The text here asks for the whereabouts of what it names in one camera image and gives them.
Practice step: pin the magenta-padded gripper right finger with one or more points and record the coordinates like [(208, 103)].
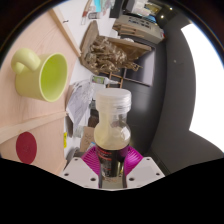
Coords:
[(145, 171)]

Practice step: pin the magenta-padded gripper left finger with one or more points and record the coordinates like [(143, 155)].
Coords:
[(80, 171)]

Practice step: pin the clear bottle with dark drink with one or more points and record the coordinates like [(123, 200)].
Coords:
[(111, 133)]

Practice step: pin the brown cardboard box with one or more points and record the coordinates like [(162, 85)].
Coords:
[(87, 138)]

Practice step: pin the small yellow tag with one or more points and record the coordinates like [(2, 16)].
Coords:
[(65, 140)]

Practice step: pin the tan wooden drawing board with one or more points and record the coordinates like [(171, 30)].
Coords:
[(50, 146), (33, 33)]

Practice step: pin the flat round red coaster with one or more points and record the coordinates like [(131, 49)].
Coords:
[(26, 148)]

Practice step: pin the white spray bottle green label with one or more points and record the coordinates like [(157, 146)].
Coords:
[(100, 80)]

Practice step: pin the wooden easel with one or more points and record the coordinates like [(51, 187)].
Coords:
[(123, 79)]

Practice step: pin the lime green mug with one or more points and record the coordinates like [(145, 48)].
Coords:
[(30, 83)]

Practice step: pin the long ceiling light panel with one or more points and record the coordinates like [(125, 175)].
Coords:
[(206, 86)]

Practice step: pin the round ceiling lights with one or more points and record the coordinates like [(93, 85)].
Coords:
[(161, 16)]

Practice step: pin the small paint jar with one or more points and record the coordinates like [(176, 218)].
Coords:
[(95, 15)]

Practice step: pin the paint brush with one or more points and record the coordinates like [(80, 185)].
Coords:
[(86, 11)]

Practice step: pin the black flat case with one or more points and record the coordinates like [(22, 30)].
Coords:
[(117, 8)]

